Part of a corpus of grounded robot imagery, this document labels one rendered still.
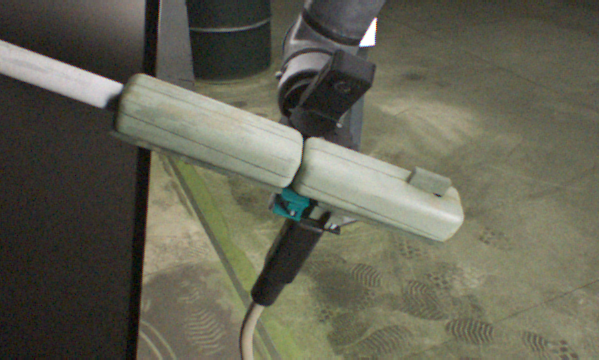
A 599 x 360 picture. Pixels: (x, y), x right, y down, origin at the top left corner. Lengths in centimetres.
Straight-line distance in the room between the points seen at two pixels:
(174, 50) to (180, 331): 125
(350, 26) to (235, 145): 30
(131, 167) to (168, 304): 95
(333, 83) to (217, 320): 105
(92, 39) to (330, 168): 28
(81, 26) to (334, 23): 29
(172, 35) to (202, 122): 188
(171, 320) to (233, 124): 112
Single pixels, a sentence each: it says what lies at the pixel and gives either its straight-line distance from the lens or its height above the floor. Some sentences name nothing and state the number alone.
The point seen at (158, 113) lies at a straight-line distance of 43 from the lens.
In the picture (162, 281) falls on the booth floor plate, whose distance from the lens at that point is 163.
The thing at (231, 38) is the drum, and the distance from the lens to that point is 291.
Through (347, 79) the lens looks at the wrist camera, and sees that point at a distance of 53.
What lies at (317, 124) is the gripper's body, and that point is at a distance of 57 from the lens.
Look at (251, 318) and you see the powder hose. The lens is 63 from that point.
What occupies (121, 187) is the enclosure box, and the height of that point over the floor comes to 78.
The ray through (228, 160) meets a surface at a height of 91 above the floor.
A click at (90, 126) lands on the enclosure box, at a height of 87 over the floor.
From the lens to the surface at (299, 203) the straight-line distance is 47.
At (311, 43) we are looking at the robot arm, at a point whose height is 91.
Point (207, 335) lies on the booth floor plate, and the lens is 146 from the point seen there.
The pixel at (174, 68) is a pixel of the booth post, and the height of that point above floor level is 32.
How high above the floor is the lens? 113
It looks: 32 degrees down
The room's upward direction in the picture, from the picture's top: straight up
